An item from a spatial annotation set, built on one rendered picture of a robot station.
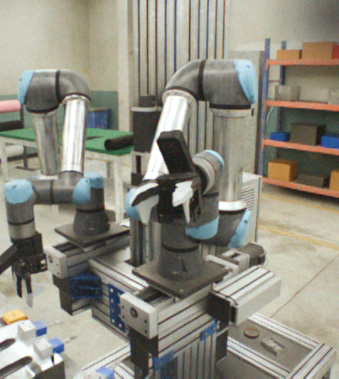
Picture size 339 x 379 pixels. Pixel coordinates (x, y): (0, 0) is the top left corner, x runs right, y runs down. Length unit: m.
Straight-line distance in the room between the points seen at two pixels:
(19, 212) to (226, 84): 0.64
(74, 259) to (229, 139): 0.78
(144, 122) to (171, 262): 0.47
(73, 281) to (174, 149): 0.99
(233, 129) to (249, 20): 5.62
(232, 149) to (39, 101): 0.67
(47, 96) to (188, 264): 0.71
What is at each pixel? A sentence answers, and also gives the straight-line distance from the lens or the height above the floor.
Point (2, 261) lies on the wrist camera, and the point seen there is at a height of 1.15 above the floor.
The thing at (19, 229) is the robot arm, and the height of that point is 1.24.
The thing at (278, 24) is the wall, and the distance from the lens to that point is 6.44.
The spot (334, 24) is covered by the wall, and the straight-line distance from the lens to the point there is 6.11.
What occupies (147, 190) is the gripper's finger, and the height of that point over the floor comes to 1.45.
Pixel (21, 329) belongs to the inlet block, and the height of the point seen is 0.92.
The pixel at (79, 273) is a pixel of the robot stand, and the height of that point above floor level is 0.90.
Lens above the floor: 1.64
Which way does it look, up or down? 16 degrees down
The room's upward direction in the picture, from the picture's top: straight up
